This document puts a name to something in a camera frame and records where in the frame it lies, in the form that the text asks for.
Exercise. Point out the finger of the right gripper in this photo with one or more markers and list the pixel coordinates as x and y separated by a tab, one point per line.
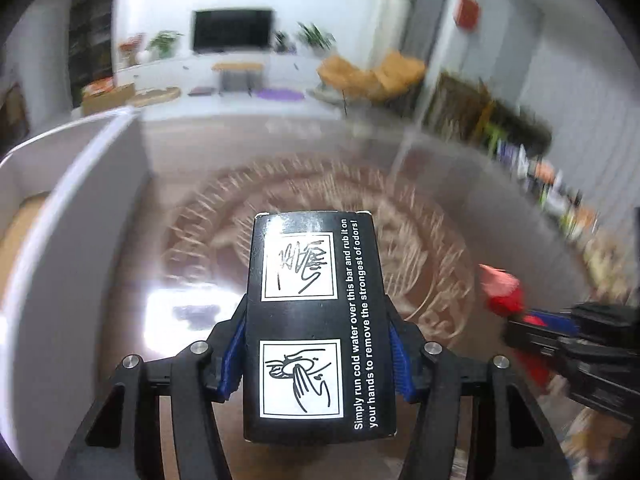
559	322
542	341

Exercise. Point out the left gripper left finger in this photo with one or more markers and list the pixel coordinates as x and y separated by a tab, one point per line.
121	436

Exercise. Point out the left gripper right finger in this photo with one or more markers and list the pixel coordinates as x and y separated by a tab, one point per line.
509	436

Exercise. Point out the red packet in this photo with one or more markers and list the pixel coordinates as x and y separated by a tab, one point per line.
505	298

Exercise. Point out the black soap bar box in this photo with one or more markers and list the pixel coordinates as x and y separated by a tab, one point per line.
318	357

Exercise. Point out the cluttered side table items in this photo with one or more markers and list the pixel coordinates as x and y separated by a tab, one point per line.
606	264

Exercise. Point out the wooden dining chair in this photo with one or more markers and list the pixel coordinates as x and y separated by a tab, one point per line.
463	112

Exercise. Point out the grey curved panel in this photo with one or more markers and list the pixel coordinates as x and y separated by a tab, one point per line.
92	172

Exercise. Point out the orange lounge chair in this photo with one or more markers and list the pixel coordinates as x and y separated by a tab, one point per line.
394	77

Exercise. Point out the grey curtain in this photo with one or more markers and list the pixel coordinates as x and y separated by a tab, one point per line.
422	25

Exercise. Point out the green potted plant right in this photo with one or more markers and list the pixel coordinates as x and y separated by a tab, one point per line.
311	36

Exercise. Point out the green potted plant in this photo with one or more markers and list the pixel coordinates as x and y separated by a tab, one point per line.
165	43
311	36

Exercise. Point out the white tv cabinet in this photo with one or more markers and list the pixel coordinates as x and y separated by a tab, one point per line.
289	71

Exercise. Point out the wooden bench stool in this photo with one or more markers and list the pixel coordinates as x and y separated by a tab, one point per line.
249	70

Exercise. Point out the dark glass display cabinet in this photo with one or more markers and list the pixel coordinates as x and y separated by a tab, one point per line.
89	44

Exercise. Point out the red flower vase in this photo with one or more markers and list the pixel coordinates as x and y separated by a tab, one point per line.
129	48

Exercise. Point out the small dark potted plant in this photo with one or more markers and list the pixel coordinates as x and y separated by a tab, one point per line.
281	42

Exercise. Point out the green potted plant left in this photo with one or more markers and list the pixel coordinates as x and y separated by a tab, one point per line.
165	43

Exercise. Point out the black flat television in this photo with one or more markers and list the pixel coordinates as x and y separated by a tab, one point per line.
225	30

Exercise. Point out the red wall decoration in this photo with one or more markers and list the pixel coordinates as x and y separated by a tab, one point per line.
467	15

